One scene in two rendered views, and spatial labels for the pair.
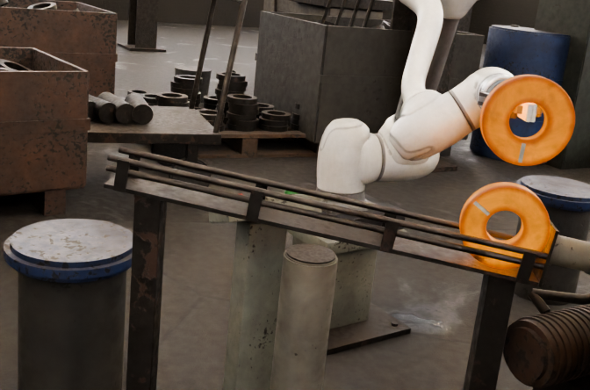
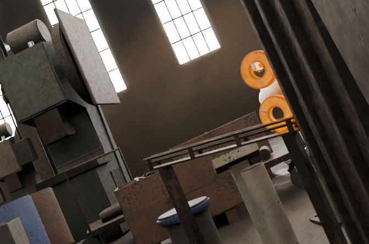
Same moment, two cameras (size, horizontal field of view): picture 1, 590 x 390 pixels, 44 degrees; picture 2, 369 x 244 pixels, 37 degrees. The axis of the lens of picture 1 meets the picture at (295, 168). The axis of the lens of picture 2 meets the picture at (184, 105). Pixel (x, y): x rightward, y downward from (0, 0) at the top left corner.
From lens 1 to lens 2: 1.50 m
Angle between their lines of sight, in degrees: 35
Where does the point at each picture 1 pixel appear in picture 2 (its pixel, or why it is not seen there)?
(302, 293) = (250, 184)
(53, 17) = (223, 129)
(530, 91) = (251, 59)
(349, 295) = not seen: hidden behind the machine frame
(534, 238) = (288, 112)
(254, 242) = (235, 174)
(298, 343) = (261, 207)
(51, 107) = (208, 169)
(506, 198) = (269, 103)
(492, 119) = (245, 77)
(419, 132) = (264, 94)
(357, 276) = not seen: hidden behind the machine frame
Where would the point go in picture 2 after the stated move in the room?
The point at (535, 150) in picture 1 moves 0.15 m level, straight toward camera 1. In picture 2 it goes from (266, 79) to (242, 88)
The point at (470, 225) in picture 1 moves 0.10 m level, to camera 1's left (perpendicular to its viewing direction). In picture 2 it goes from (264, 120) to (244, 129)
